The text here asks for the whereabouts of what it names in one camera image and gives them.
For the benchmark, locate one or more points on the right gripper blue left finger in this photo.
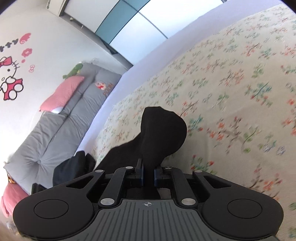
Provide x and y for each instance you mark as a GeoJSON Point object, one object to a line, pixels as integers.
{"type": "Point", "coordinates": [130, 174]}

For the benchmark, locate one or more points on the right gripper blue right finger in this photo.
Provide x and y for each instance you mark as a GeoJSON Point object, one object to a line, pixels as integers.
{"type": "Point", "coordinates": [167, 176]}

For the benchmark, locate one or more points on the black pants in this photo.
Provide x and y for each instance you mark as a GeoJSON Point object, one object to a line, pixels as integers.
{"type": "Point", "coordinates": [162, 133]}

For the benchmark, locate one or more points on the dark folded garment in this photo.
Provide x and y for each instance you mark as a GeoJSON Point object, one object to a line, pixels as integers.
{"type": "Point", "coordinates": [78, 165]}

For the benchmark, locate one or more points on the lavender bed sheet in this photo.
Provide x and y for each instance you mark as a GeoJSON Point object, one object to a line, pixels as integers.
{"type": "Point", "coordinates": [204, 26]}

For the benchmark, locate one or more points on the grey cushioned headboard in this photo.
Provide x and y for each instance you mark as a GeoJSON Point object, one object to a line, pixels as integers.
{"type": "Point", "coordinates": [56, 136]}

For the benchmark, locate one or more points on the pink pillow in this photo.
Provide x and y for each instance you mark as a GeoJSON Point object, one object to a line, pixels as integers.
{"type": "Point", "coordinates": [58, 100]}

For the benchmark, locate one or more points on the floral cream blanket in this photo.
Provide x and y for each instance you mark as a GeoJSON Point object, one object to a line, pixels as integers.
{"type": "Point", "coordinates": [236, 93]}

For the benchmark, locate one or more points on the green plush toy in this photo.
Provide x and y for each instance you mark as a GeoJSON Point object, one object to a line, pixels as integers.
{"type": "Point", "coordinates": [74, 71]}

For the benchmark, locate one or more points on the white and teal wardrobe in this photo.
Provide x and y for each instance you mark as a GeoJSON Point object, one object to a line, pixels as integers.
{"type": "Point", "coordinates": [133, 28]}

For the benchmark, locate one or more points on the hello kitty wall sticker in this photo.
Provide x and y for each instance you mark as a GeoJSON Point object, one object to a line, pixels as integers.
{"type": "Point", "coordinates": [11, 86]}

